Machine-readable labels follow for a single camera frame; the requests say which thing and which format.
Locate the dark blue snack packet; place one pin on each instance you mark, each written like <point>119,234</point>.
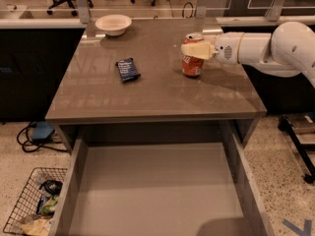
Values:
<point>127,70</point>

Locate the grey open top drawer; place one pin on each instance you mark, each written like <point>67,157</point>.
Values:
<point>198,189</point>

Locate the white bowl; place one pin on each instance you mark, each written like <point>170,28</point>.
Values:
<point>113,25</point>

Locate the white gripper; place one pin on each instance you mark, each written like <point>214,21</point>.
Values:
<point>226,48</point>

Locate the black wire basket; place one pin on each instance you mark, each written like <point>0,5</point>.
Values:
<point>42,184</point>

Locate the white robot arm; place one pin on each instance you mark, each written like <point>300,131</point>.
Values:
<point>287,52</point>

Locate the blue foot pedal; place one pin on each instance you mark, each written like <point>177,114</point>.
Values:
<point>42,132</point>

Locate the red coke can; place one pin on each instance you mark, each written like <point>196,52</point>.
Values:
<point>192,66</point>

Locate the grey counter cabinet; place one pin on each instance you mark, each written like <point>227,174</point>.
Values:
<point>92,93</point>

